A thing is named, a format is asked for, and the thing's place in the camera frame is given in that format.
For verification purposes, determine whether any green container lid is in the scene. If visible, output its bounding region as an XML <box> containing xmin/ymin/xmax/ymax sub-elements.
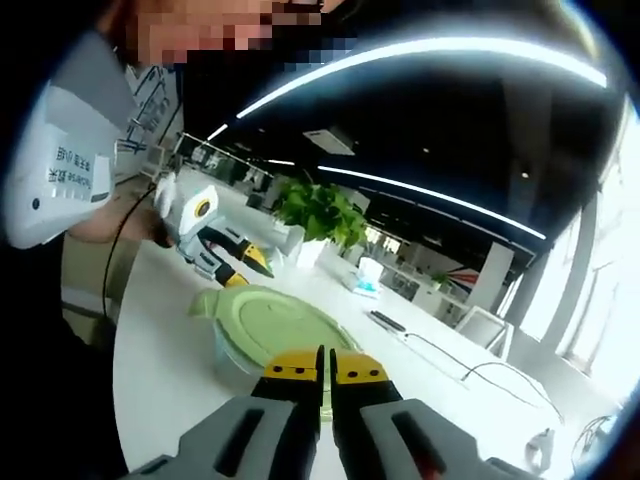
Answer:
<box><xmin>187</xmin><ymin>284</ymin><xmax>367</xmax><ymax>384</ymax></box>

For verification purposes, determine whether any bundle of cables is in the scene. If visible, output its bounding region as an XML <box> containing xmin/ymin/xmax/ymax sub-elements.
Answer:
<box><xmin>573</xmin><ymin>413</ymin><xmax>622</xmax><ymax>457</ymax></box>

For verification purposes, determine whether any white worn device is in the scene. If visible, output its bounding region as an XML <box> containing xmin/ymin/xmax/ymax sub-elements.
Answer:
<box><xmin>3</xmin><ymin>29</ymin><xmax>120</xmax><ymax>249</ymax></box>

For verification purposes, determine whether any large window with blinds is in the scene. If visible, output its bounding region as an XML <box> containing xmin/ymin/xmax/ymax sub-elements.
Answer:
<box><xmin>518</xmin><ymin>94</ymin><xmax>640</xmax><ymax>387</ymax></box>

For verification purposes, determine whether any long ceiling light strip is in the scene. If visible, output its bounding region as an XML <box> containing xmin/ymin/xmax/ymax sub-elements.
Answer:
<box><xmin>233</xmin><ymin>36</ymin><xmax>609</xmax><ymax>122</ymax></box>

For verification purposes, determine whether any ceiling air vent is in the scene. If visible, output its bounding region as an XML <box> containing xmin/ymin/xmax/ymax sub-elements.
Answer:
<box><xmin>302</xmin><ymin>125</ymin><xmax>357</xmax><ymax>157</ymax></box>

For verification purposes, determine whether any person's white printed shirt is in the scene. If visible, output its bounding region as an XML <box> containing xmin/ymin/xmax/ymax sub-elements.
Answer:
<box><xmin>115</xmin><ymin>63</ymin><xmax>184</xmax><ymax>182</ymax></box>

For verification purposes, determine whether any blue and white tissue box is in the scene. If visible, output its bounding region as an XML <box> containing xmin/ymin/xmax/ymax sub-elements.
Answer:
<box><xmin>348</xmin><ymin>256</ymin><xmax>387</xmax><ymax>299</ymax></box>

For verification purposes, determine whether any black worn device cable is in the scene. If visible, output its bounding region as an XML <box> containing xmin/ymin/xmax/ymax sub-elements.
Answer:
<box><xmin>101</xmin><ymin>182</ymin><xmax>158</xmax><ymax>322</ymax></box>

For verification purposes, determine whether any white tabletop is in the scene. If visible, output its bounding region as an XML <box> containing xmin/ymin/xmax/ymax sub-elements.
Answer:
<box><xmin>112</xmin><ymin>169</ymin><xmax>624</xmax><ymax>480</ymax></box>

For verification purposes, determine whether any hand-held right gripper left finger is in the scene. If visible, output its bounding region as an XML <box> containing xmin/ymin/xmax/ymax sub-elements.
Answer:
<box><xmin>124</xmin><ymin>344</ymin><xmax>326</xmax><ymax>480</ymax></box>

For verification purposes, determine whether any thin grey cable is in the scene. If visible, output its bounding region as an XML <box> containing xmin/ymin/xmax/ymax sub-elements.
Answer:
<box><xmin>401</xmin><ymin>331</ymin><xmax>565</xmax><ymax>422</ymax></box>

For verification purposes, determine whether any potted plant in white pot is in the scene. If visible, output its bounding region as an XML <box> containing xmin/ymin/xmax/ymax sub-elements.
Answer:
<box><xmin>271</xmin><ymin>178</ymin><xmax>370</xmax><ymax>270</ymax></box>

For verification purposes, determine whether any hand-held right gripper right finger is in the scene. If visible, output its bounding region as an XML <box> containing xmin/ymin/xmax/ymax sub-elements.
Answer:
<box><xmin>327</xmin><ymin>348</ymin><xmax>541</xmax><ymax>480</ymax></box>

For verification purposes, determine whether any person's dark clothing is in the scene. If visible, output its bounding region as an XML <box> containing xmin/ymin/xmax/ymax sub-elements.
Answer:
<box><xmin>0</xmin><ymin>234</ymin><xmax>132</xmax><ymax>480</ymax></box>

